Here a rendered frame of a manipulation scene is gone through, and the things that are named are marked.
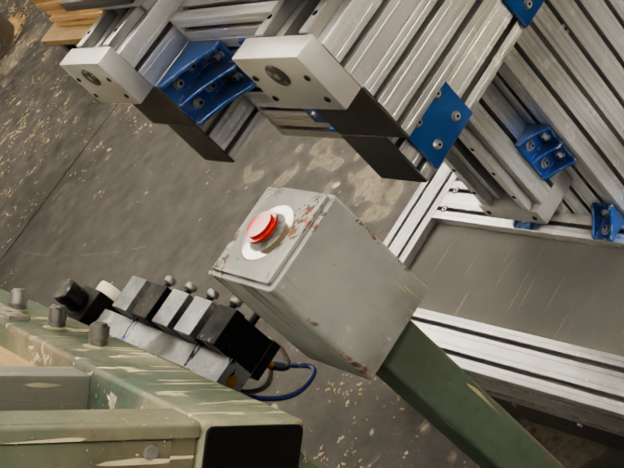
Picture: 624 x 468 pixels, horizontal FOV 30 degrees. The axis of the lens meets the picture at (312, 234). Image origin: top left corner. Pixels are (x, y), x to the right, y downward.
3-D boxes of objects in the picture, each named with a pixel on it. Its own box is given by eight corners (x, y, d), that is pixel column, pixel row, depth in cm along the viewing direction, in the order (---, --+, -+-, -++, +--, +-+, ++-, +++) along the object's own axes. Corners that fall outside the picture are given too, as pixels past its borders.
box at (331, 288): (435, 292, 125) (332, 191, 116) (377, 385, 122) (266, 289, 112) (368, 277, 135) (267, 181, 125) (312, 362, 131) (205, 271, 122)
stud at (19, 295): (29, 311, 165) (31, 291, 165) (12, 310, 164) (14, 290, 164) (22, 308, 167) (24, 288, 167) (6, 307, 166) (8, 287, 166)
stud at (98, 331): (110, 348, 144) (113, 324, 143) (92, 347, 142) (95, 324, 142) (102, 344, 146) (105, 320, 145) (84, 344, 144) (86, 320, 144)
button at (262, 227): (292, 222, 118) (279, 210, 117) (271, 253, 117) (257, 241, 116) (271, 218, 121) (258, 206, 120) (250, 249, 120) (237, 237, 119)
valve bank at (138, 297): (365, 375, 153) (247, 271, 141) (306, 468, 149) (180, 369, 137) (182, 310, 194) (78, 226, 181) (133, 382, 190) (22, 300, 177)
